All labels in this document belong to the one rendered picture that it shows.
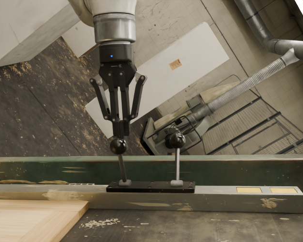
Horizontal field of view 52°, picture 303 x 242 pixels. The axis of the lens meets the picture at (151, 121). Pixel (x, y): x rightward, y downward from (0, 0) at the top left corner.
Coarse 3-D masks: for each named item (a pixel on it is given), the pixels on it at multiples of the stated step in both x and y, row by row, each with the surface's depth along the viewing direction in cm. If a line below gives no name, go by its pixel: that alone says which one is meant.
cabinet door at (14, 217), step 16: (0, 208) 70; (16, 208) 69; (32, 208) 69; (48, 208) 68; (64, 208) 68; (80, 208) 67; (0, 224) 62; (16, 224) 62; (32, 224) 62; (48, 224) 60; (64, 224) 60; (0, 240) 56; (16, 240) 56; (32, 240) 55; (48, 240) 54
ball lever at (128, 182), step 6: (114, 138) 67; (120, 138) 67; (114, 144) 66; (120, 144) 66; (126, 144) 67; (114, 150) 66; (120, 150) 66; (120, 156) 68; (120, 162) 69; (120, 168) 70; (120, 180) 72; (126, 180) 71
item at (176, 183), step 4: (172, 136) 73; (176, 136) 72; (180, 136) 72; (172, 140) 72; (176, 140) 72; (180, 140) 72; (184, 140) 72; (172, 144) 72; (176, 144) 72; (180, 144) 72; (184, 144) 73; (176, 148) 72; (176, 152) 72; (176, 156) 72; (176, 160) 71; (176, 164) 71; (176, 168) 71; (176, 172) 70; (176, 176) 70; (172, 180) 70; (176, 180) 70; (180, 180) 69; (172, 184) 69; (176, 184) 69; (180, 184) 69
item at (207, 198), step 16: (0, 192) 75; (16, 192) 74; (32, 192) 74; (48, 192) 73; (64, 192) 72; (80, 192) 71; (96, 192) 71; (112, 192) 70; (208, 192) 67; (224, 192) 66; (96, 208) 71; (112, 208) 71; (128, 208) 70; (144, 208) 69; (160, 208) 69; (176, 208) 68; (192, 208) 67; (208, 208) 67; (224, 208) 66; (240, 208) 65; (256, 208) 65; (272, 208) 64; (288, 208) 64
